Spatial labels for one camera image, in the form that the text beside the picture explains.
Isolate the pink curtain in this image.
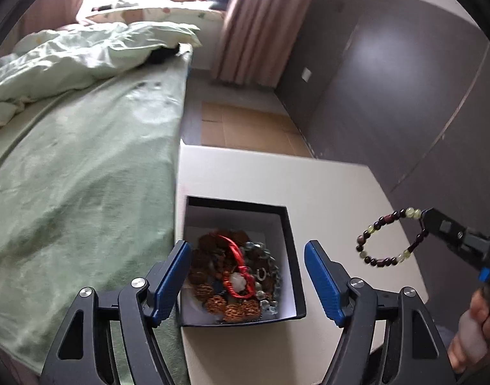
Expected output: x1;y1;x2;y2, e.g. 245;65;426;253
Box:
211;0;326;89

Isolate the grey wardrobe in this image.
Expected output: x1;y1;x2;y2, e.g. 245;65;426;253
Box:
275;0;490;329

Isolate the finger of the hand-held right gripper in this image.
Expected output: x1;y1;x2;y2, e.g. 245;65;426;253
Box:
427;221;490;269
423;208;490;251

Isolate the dark and green bead bracelet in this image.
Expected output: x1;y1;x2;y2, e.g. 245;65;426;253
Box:
356;207;431;269

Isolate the bed with green sheet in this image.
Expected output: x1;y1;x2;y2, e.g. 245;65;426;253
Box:
0;44;194;385

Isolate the person's right hand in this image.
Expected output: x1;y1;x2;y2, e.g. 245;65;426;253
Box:
447;289;490;374

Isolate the red string bracelet white bead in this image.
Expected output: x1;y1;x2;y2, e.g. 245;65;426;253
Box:
217;236;257;301

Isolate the printed cushion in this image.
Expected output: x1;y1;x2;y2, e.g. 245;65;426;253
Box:
85;5;226;30

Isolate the flattened cardboard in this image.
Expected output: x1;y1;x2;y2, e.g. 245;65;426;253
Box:
200;102;314;158

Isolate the clear bead bracelet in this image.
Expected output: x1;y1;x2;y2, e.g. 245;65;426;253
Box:
243;241;283;317

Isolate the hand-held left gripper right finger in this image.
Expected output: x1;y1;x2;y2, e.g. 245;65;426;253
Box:
304;240;458;385

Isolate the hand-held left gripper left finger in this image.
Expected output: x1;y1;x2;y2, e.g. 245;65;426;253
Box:
40;240;193;385

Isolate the brown seed bracelet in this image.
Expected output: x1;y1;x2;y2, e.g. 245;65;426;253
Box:
188;229;266;323

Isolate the light green quilt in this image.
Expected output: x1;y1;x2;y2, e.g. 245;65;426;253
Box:
0;21;202;137

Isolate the dark cloth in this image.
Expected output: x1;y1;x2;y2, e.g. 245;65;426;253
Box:
147;45;182;65

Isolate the black jewelry box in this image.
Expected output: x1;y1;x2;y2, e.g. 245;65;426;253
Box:
180;195;308;326

